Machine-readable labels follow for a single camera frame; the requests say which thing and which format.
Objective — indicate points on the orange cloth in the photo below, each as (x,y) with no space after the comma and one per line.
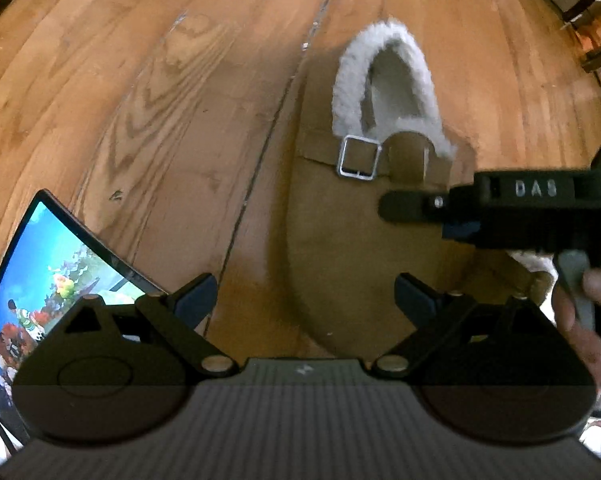
(600,30)

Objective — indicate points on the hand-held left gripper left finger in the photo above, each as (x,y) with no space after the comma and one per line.
(201,297)

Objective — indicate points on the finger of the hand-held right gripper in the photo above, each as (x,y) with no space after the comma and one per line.
(459,232)
(410,206)

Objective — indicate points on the person's right hand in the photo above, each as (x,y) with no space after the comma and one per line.
(580,345)

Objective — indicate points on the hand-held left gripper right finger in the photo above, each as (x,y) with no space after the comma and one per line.
(414,294)

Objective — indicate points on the tablet with colourful screen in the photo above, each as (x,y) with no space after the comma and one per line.
(45,270)

